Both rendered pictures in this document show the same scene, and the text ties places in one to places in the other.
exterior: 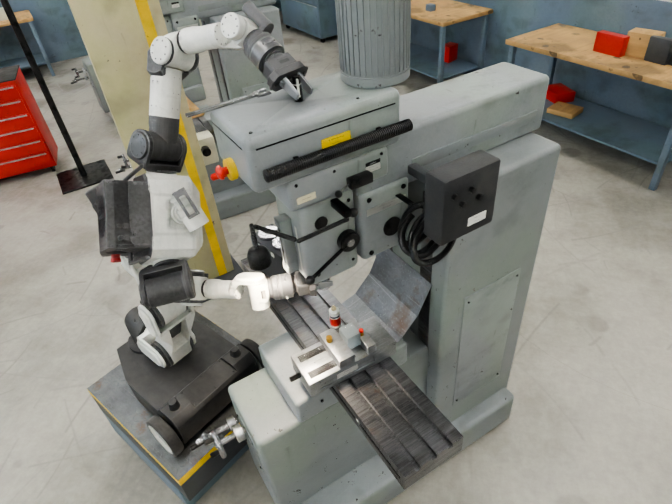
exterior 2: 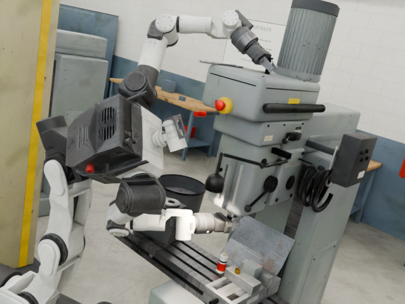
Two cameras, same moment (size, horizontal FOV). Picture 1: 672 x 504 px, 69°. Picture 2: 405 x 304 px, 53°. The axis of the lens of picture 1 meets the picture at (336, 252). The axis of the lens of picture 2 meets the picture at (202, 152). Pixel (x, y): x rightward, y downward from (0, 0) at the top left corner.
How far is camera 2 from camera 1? 1.00 m
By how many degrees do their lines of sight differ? 31
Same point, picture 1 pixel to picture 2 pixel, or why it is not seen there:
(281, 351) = (173, 293)
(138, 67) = (24, 61)
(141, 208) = (137, 125)
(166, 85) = (160, 47)
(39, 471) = not seen: outside the picture
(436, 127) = (322, 119)
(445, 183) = (361, 140)
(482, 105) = (339, 115)
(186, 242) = (159, 163)
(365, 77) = (302, 72)
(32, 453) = not seen: outside the picture
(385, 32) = (321, 47)
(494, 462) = not seen: outside the picture
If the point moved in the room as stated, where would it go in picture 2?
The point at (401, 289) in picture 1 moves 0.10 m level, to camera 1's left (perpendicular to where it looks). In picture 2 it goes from (264, 247) to (248, 247)
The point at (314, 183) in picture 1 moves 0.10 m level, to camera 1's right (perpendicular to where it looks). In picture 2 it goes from (274, 128) to (296, 131)
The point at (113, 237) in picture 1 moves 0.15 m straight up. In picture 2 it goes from (122, 139) to (129, 94)
